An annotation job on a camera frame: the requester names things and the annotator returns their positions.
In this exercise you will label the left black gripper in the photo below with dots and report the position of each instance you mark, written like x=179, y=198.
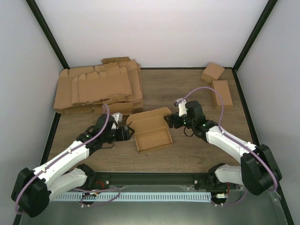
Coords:
x=124, y=135

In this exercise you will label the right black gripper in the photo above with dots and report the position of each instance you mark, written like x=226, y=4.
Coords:
x=172, y=117

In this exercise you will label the cardboard box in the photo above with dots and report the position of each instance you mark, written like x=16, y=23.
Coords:
x=151, y=129
x=212, y=72
x=222, y=88

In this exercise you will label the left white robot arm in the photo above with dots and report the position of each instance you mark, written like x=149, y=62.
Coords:
x=35, y=189

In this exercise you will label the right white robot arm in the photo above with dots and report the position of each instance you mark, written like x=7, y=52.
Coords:
x=257, y=170

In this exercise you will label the stack of flat cardboard blanks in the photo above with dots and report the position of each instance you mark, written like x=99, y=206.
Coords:
x=116, y=82

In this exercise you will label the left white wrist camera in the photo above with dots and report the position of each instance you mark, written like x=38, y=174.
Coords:
x=117, y=118

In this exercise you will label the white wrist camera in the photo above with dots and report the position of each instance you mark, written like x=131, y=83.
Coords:
x=117, y=118
x=181, y=105

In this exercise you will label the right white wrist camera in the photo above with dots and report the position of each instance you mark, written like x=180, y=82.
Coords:
x=181, y=105

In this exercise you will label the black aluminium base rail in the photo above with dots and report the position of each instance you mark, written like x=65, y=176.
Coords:
x=104, y=180

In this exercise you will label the light blue slotted cable duct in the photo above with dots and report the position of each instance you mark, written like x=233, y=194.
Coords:
x=136, y=197

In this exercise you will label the black frame post right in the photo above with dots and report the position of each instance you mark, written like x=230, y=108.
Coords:
x=255, y=32

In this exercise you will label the black frame post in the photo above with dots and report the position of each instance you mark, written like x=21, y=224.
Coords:
x=255, y=32
x=47, y=32

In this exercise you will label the black frame post left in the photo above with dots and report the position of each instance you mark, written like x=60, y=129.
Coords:
x=47, y=32

